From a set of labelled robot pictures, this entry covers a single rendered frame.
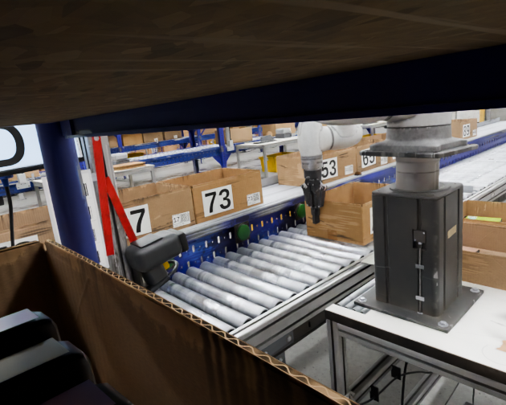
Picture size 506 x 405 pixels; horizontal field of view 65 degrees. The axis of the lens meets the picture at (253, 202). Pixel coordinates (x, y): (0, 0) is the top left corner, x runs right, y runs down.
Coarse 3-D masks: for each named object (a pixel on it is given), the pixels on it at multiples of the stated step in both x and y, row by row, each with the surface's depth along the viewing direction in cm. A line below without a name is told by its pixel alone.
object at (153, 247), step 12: (144, 240) 80; (156, 240) 79; (168, 240) 80; (180, 240) 82; (132, 252) 78; (144, 252) 77; (156, 252) 78; (168, 252) 80; (180, 252) 83; (132, 264) 79; (144, 264) 77; (156, 264) 79; (168, 264) 84; (144, 276) 80; (156, 276) 81; (168, 276) 82; (156, 288) 80
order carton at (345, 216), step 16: (336, 192) 192; (352, 192) 202; (368, 192) 196; (320, 208) 170; (336, 208) 164; (352, 208) 159; (368, 208) 159; (320, 224) 172; (336, 224) 166; (352, 224) 161; (368, 224) 160; (352, 240) 162; (368, 240) 161
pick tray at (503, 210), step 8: (472, 200) 170; (464, 208) 171; (472, 208) 171; (480, 208) 169; (488, 208) 167; (496, 208) 165; (504, 208) 162; (480, 216) 170; (488, 216) 167; (496, 216) 165; (504, 216) 163; (488, 224) 142; (496, 224) 140; (504, 224) 139
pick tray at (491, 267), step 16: (464, 224) 144; (480, 224) 140; (464, 240) 145; (480, 240) 141; (496, 240) 137; (464, 256) 119; (480, 256) 115; (496, 256) 112; (464, 272) 120; (480, 272) 116; (496, 272) 113
